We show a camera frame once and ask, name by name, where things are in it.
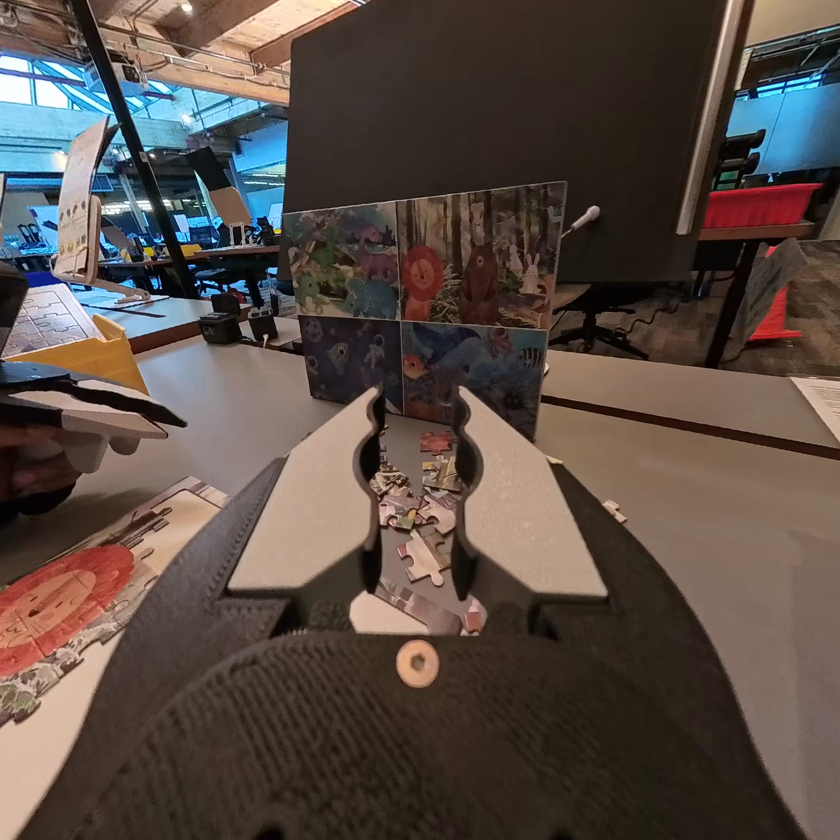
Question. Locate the grey draped sheet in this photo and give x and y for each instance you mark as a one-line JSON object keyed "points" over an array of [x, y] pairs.
{"points": [[771, 275]]}

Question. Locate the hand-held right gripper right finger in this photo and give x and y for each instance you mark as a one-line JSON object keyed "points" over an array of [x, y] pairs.
{"points": [[531, 531]]}

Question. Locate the person's left hand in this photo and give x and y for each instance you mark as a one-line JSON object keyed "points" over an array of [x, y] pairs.
{"points": [[33, 472]]}

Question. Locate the pile of puzzle pieces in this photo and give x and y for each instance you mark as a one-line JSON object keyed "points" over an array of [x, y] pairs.
{"points": [[420, 518]]}

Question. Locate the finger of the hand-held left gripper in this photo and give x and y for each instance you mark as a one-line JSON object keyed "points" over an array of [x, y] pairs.
{"points": [[98, 420], [131, 403]]}

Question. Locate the colourful animal puzzle box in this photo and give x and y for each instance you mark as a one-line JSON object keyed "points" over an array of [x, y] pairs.
{"points": [[426, 295]]}

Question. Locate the lion jigsaw puzzle board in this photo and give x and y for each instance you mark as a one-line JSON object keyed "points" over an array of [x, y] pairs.
{"points": [[65, 604]]}

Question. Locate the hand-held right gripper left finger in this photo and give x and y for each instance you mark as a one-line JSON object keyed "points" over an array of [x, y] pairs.
{"points": [[308, 525]]}

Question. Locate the black pole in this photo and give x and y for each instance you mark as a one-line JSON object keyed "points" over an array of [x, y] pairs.
{"points": [[131, 144]]}

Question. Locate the red plastic stand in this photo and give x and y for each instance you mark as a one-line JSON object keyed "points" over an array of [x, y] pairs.
{"points": [[778, 321]]}

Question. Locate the tall wooden display stand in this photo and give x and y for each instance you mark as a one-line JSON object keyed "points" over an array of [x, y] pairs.
{"points": [[79, 197]]}

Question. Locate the silver metal bar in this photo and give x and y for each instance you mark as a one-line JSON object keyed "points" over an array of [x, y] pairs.
{"points": [[715, 118]]}

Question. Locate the yellow plastic bin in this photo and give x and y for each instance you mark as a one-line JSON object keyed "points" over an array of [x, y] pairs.
{"points": [[121, 358]]}

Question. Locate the black partition panel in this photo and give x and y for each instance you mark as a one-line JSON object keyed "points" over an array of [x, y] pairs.
{"points": [[492, 98]]}

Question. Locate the orange patterned assembled puzzle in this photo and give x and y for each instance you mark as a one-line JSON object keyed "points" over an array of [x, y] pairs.
{"points": [[46, 315]]}

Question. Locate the red plastic bin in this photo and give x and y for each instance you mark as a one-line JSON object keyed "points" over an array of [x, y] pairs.
{"points": [[761, 207]]}

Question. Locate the leaning cardboard panel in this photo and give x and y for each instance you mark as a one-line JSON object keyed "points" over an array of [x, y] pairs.
{"points": [[229, 197]]}

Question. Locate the white paper sheet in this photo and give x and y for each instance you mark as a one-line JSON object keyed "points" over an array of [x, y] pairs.
{"points": [[823, 400]]}

